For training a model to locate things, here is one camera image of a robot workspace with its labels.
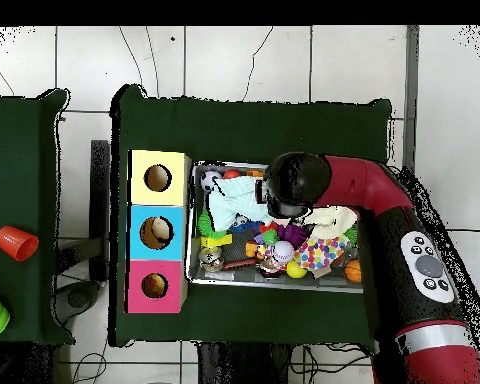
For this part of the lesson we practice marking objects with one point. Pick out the large green spiky ball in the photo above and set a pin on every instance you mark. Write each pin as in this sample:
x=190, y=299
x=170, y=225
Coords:
x=206, y=226

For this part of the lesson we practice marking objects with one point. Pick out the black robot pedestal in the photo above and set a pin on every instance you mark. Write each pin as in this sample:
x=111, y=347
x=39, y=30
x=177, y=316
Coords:
x=244, y=364

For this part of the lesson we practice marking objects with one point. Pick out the shallow mesh bin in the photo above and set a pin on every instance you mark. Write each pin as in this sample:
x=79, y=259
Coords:
x=264, y=282

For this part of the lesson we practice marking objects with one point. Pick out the small orange basketball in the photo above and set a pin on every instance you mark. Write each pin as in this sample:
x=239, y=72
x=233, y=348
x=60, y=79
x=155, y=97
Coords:
x=354, y=271

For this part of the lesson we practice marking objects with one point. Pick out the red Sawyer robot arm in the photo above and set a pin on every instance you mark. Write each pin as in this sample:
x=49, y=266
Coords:
x=364, y=184

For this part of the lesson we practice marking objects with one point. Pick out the wooden box with three holes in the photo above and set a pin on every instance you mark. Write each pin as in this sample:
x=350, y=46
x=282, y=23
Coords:
x=172, y=192

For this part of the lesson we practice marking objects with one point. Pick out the small soccer ball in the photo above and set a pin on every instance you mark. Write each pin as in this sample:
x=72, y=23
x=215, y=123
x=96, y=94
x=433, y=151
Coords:
x=210, y=180

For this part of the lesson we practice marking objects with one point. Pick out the light blue muslin cloth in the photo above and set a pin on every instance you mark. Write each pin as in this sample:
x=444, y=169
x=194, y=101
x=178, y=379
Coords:
x=236, y=198

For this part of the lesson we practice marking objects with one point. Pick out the yellow plush duck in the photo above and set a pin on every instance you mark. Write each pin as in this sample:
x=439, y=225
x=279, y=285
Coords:
x=155, y=284

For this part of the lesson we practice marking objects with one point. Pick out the white toy baseball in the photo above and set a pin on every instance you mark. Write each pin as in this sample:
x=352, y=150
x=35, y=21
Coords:
x=283, y=251

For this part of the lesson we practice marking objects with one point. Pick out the dark green tablecloth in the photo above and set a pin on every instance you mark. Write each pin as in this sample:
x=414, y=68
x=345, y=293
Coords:
x=244, y=132
x=24, y=280

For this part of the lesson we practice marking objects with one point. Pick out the blue spiky ball with eyes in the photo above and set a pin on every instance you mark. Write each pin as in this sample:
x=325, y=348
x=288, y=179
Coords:
x=242, y=224

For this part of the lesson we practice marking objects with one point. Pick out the polka dot cloth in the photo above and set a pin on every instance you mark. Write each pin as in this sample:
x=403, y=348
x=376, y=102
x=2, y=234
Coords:
x=320, y=254

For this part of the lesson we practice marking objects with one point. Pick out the red ball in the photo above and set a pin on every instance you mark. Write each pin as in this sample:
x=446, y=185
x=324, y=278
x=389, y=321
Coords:
x=232, y=174

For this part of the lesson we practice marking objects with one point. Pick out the crushed metal can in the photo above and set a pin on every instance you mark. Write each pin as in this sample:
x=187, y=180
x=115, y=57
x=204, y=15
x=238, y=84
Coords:
x=210, y=259

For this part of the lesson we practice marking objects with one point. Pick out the purple spiky rubber toy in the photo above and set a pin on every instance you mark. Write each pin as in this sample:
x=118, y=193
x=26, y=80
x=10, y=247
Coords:
x=292, y=234

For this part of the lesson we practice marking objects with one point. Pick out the orange plastic cup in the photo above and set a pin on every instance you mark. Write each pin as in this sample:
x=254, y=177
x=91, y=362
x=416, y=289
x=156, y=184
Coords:
x=16, y=243

